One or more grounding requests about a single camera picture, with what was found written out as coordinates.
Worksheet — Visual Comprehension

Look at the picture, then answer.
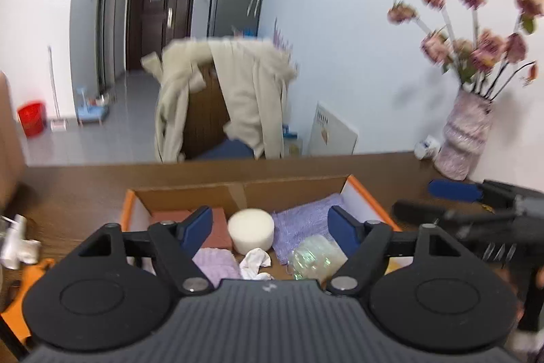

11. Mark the white broom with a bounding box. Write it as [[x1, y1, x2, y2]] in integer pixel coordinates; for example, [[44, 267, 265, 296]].
[[47, 45, 67, 133]]

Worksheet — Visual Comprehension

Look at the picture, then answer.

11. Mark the pink textured vase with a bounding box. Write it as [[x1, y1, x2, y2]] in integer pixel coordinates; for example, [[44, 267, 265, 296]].
[[434, 88, 494, 181]]

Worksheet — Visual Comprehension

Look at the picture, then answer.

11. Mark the purple knitted pouch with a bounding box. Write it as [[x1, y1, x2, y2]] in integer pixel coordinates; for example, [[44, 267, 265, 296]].
[[272, 194, 344, 265]]

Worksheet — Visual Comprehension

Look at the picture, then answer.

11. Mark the lavender fluffy headband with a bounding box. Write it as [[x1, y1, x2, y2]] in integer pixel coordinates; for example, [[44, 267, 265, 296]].
[[193, 248, 242, 287]]

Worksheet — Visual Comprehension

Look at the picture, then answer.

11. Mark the wooden chair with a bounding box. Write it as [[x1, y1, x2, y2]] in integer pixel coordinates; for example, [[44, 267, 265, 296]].
[[181, 63, 230, 160]]

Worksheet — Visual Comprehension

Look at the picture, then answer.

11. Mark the white small bottle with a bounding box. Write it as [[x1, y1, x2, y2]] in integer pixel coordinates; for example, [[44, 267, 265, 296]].
[[1, 215, 27, 270]]

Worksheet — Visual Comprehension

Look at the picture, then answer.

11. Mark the white board leaning on wall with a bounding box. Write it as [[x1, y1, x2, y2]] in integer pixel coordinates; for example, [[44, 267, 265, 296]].
[[307, 102, 358, 156]]

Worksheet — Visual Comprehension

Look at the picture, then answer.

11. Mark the dark brown entrance door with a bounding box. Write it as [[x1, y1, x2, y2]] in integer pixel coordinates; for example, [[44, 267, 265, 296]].
[[125, 0, 194, 72]]

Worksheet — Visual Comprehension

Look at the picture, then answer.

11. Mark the iridescent clear plastic bag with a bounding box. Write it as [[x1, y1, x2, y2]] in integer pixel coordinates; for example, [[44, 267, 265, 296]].
[[288, 235, 347, 284]]

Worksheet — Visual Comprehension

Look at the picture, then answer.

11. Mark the small white jar by vase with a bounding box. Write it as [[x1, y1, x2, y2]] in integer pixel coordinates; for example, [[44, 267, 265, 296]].
[[413, 135, 442, 160]]

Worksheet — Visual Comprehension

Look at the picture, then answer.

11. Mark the white round sponge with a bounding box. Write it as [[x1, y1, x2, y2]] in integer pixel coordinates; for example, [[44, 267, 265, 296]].
[[228, 208, 275, 255]]

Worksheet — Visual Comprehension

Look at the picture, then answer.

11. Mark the crumpled white tissue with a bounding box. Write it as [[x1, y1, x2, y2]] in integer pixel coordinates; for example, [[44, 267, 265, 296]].
[[18, 240, 41, 265]]

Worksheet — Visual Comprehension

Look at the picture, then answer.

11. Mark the pink layered sponge block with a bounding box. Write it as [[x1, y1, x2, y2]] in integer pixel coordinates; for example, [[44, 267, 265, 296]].
[[149, 206, 234, 252]]

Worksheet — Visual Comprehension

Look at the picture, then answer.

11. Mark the beige coat on chair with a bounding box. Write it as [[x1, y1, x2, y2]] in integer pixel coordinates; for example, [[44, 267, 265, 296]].
[[139, 37, 299, 163]]

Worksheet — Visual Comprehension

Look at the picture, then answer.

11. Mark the red orange cardboard box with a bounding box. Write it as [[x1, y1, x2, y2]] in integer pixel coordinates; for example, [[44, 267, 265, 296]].
[[120, 174, 402, 283]]

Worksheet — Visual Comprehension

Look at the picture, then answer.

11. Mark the red plastic bucket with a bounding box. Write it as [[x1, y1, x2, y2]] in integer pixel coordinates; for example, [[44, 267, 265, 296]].
[[18, 101, 46, 138]]

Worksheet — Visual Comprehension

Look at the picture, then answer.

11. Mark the small white cloth piece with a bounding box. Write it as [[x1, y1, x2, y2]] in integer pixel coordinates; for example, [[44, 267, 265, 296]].
[[239, 248, 274, 281]]

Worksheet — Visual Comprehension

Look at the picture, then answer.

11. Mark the person right hand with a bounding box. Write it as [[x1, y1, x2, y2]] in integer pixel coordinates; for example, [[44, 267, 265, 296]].
[[500, 260, 544, 360]]

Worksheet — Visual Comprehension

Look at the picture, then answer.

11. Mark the pink hard-shell suitcase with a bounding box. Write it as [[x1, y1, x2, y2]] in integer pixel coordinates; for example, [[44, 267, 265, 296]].
[[0, 73, 26, 209]]

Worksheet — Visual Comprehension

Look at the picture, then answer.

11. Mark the orange cloth band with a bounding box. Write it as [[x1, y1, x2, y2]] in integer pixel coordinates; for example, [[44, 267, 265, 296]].
[[1, 258, 56, 345]]

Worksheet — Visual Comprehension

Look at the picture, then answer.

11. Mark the dried pink roses bouquet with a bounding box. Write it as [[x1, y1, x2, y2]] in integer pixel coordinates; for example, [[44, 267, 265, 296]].
[[386, 0, 543, 102]]

